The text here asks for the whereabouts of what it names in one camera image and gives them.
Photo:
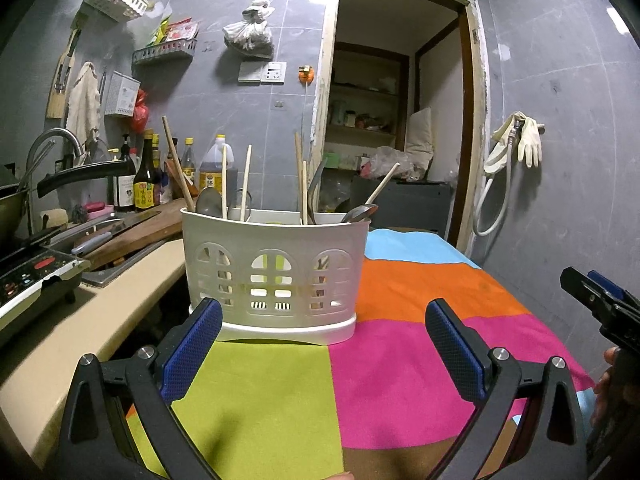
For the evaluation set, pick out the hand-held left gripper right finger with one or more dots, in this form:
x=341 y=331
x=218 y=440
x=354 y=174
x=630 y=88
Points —
x=455 y=350

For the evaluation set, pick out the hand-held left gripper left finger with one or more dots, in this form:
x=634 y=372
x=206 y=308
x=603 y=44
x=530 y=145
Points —
x=192 y=345

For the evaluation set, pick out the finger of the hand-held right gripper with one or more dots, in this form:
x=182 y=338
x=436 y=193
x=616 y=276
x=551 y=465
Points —
x=607 y=284
x=585 y=290

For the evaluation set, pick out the white plastic utensil basket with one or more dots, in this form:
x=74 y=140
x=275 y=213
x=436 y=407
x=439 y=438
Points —
x=235 y=240

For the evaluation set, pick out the colour-block cloth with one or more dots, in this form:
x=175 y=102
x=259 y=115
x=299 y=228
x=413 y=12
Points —
x=400 y=360

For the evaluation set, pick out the steel sink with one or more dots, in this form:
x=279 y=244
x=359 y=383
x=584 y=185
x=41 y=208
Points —
x=115 y=275

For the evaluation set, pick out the wooden cutting board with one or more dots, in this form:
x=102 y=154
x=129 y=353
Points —
x=140 y=240

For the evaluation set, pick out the kitchen cleaver knife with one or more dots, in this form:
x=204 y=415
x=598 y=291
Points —
x=92 y=244

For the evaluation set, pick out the cream rubber glove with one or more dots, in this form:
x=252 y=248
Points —
x=530 y=145
x=502 y=132

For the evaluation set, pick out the grey cabinet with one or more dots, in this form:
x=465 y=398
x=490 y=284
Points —
x=415 y=200

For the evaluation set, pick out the pink soap dish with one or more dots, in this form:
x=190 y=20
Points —
x=95 y=207

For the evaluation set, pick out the dark bottle white label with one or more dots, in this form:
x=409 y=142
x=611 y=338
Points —
x=122 y=190

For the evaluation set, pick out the induction cooker control panel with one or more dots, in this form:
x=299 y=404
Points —
x=30 y=280

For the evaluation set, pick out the cooking oil jug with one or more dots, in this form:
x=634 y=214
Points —
x=212 y=170

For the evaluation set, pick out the clear bottle yellow cap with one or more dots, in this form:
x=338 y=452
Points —
x=188 y=160

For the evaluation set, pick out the yellow sponge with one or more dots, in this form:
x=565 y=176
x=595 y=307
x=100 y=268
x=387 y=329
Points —
x=54 y=219

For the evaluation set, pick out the crumpled clear plastic bag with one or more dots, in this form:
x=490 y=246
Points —
x=407 y=167

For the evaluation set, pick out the dark bottle yellow cap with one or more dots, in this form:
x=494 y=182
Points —
x=156 y=160

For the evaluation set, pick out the pink packet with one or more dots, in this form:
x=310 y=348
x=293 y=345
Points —
x=366 y=170

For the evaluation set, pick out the white pillow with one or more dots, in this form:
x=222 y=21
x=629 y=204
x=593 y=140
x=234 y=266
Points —
x=419 y=140

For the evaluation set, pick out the green box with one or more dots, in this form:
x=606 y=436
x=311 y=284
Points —
x=337 y=160

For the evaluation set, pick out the dark wok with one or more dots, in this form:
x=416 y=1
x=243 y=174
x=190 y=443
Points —
x=12 y=210

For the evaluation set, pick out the red plastic bag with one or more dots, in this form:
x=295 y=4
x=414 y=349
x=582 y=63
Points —
x=140 y=115

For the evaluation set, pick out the wooden shelf unit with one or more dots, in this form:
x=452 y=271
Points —
x=360 y=132

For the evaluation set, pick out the white lidded jar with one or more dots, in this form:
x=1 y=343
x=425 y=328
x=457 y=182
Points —
x=351 y=119

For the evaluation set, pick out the steel sink faucet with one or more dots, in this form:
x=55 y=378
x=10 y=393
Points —
x=50 y=132

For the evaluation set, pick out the white perforated box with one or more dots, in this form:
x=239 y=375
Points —
x=120 y=92

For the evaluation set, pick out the hanging cream towel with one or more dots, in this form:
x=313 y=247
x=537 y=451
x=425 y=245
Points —
x=82 y=100

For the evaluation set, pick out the orange plug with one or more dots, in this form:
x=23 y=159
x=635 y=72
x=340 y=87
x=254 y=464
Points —
x=306 y=75

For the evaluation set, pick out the green yellow snack packet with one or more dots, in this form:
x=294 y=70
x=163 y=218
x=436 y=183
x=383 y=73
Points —
x=160 y=35

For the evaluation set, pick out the hanging plastic bag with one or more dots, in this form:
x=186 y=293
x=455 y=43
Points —
x=247 y=37

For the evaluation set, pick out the red snack packet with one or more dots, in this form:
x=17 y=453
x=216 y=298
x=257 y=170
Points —
x=180 y=31

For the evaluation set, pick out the white crumpled plastic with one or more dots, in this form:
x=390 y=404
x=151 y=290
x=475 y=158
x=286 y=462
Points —
x=157 y=10

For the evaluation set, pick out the metal wall tap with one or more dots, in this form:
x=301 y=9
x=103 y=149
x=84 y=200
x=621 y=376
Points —
x=517 y=122

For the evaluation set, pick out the wooden wall knife block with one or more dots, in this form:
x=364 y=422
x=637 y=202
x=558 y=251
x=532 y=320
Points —
x=55 y=105

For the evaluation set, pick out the wall switch socket panel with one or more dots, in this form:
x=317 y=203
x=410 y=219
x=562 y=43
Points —
x=262 y=72

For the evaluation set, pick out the wooden door frame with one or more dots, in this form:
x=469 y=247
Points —
x=322 y=85

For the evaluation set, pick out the grey wall rack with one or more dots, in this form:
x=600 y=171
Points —
x=165 y=51

